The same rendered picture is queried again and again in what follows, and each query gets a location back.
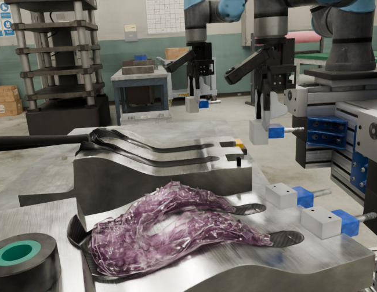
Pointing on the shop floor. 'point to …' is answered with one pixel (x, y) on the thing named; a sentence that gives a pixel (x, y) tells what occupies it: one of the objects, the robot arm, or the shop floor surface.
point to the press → (61, 68)
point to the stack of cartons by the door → (6, 101)
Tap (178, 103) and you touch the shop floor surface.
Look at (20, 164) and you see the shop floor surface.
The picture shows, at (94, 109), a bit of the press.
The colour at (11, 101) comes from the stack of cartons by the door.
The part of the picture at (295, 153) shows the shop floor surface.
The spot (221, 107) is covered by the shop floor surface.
